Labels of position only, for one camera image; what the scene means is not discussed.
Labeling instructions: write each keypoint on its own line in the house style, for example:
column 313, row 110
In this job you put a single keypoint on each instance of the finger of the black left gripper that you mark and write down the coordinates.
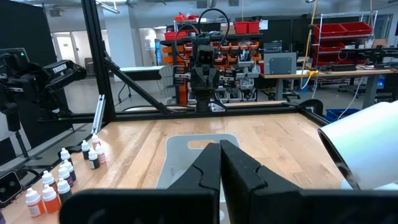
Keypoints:
column 198, row 79
column 212, row 79

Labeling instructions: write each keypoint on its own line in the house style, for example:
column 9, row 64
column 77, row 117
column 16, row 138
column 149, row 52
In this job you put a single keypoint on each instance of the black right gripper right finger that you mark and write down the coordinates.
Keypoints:
column 264, row 202

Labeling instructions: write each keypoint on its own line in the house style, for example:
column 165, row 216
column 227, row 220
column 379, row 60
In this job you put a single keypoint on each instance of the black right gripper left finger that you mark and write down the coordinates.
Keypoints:
column 186, row 205

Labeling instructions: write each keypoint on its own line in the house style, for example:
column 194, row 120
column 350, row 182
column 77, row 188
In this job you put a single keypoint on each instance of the small brown dropper bottle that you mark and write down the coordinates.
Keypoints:
column 48, row 179

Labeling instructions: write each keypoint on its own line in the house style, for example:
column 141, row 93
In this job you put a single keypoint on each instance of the black idle robot arm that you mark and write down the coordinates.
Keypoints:
column 370, row 54

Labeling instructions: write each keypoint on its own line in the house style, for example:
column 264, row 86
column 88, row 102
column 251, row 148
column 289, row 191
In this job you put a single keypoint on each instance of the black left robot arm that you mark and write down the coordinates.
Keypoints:
column 202, row 104

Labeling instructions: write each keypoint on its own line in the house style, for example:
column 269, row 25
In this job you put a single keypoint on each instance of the black rack with orange bins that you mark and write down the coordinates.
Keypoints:
column 183, row 93

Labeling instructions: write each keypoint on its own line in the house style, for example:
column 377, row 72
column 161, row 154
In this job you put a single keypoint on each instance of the blue lit display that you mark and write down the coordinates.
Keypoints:
column 158, row 51

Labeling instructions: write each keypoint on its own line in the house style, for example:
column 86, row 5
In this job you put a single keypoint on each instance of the red storage bin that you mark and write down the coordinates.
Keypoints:
column 241, row 27
column 357, row 28
column 175, row 35
column 329, row 30
column 253, row 27

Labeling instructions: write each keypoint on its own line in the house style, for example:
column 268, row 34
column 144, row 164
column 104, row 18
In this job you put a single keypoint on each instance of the white table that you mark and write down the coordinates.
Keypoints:
column 140, row 69

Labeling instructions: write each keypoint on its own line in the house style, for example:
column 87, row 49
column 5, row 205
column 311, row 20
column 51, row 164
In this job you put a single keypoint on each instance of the white plastic bin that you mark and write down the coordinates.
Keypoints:
column 180, row 155

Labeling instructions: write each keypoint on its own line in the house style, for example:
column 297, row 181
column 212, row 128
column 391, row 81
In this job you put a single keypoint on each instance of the grey equipment box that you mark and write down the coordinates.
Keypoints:
column 280, row 63

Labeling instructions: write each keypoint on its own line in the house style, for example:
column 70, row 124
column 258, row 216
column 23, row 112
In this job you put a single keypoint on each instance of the silver aluminium bar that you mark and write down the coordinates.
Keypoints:
column 99, row 113

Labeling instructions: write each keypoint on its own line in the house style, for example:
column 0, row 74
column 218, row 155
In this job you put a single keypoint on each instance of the grey office chair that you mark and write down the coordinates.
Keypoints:
column 90, row 67

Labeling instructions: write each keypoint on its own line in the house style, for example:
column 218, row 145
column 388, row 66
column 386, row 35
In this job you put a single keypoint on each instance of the blue storage bin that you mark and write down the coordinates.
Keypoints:
column 342, row 113

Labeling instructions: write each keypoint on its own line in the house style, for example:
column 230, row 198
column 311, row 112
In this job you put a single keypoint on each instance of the wooden workbench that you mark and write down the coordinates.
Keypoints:
column 342, row 74

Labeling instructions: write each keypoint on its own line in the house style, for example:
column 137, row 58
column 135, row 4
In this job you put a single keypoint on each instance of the black partition panel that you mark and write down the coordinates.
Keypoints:
column 28, row 28

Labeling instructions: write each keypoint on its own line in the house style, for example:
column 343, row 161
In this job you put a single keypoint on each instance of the cardboard box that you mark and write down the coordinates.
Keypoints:
column 380, row 42

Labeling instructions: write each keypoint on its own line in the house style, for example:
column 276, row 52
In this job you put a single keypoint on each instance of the black tripod stand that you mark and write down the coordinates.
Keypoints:
column 21, row 144

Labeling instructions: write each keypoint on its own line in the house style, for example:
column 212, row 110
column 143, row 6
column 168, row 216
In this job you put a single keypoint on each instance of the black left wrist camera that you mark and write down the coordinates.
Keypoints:
column 205, row 57

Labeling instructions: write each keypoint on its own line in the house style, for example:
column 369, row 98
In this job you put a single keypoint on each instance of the black aluminium frame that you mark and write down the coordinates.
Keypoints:
column 97, row 62

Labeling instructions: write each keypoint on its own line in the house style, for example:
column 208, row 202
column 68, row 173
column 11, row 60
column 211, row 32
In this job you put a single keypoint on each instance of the black depth camera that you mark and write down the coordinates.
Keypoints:
column 9, row 186

